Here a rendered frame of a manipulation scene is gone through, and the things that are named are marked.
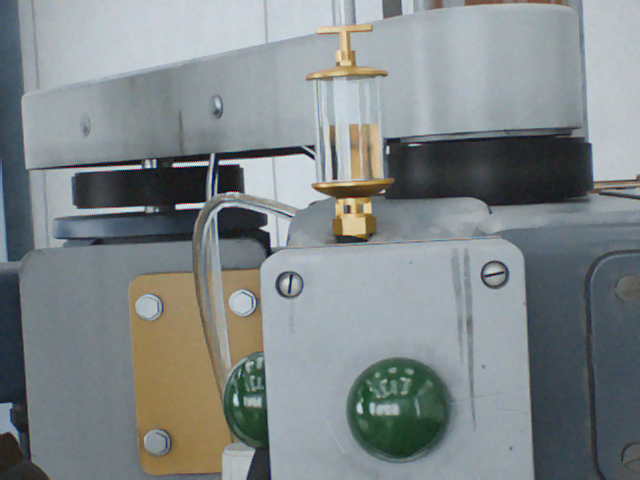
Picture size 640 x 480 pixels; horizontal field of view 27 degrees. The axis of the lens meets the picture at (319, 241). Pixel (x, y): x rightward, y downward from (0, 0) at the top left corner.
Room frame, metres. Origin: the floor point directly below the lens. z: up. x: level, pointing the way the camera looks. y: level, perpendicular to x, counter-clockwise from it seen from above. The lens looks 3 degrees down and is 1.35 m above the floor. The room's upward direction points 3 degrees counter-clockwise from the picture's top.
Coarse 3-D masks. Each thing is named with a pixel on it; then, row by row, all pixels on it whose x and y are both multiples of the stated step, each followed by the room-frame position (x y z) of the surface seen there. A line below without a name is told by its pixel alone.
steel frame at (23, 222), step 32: (0, 0) 5.62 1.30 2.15; (0, 32) 5.62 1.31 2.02; (0, 64) 5.62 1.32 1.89; (0, 96) 5.62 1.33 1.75; (0, 128) 5.62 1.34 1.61; (0, 160) 5.23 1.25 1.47; (0, 192) 5.22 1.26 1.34; (0, 224) 5.22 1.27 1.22; (32, 224) 5.63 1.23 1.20; (0, 256) 5.22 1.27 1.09; (0, 416) 5.23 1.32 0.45
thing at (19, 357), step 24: (0, 264) 0.88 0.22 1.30; (0, 288) 0.83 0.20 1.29; (0, 312) 0.83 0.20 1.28; (0, 336) 0.83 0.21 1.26; (0, 360) 0.83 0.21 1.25; (24, 360) 0.83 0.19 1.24; (0, 384) 0.83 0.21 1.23; (24, 384) 0.83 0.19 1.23; (24, 408) 0.87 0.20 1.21; (24, 432) 0.87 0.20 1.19
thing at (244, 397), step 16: (256, 352) 0.39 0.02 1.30; (240, 368) 0.39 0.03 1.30; (256, 368) 0.38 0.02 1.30; (240, 384) 0.38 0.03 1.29; (256, 384) 0.38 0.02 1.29; (224, 400) 0.39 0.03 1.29; (240, 400) 0.38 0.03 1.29; (256, 400) 0.38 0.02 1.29; (240, 416) 0.38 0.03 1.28; (256, 416) 0.38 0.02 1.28; (240, 432) 0.38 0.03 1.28; (256, 432) 0.38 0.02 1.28; (256, 448) 0.39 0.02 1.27
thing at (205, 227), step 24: (216, 168) 0.71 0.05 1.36; (216, 192) 0.70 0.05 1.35; (288, 216) 0.51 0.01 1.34; (192, 240) 0.56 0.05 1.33; (216, 240) 0.70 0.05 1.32; (216, 264) 0.70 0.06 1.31; (216, 288) 0.69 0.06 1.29; (216, 312) 0.69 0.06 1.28; (216, 336) 0.61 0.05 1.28; (216, 360) 0.62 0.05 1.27; (216, 384) 0.63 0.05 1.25
